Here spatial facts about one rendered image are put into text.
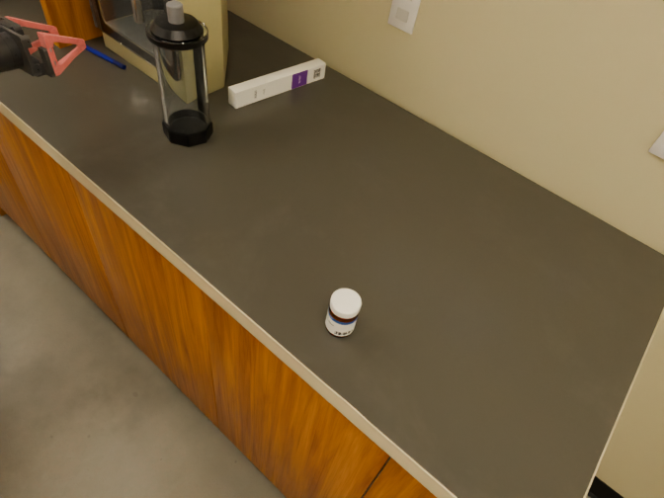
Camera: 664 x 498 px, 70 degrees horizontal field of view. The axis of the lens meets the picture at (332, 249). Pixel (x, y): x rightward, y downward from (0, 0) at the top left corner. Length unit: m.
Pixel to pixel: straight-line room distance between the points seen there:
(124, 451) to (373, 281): 1.11
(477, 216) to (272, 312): 0.48
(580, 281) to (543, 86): 0.41
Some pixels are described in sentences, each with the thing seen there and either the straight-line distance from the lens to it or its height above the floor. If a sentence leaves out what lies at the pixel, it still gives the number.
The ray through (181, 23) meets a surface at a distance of 0.97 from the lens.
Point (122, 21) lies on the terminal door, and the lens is 1.28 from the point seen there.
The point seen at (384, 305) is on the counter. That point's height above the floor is 0.94.
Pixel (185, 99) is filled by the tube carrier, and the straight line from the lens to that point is 1.01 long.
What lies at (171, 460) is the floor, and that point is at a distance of 1.69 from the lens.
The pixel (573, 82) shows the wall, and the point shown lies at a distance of 1.11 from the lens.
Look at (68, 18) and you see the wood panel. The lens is 1.43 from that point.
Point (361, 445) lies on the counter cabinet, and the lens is 0.87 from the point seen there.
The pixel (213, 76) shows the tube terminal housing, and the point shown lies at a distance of 1.22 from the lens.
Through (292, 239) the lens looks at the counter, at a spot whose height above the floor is 0.94.
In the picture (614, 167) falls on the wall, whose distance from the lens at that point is 1.16.
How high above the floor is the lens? 1.59
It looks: 49 degrees down
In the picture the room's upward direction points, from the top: 12 degrees clockwise
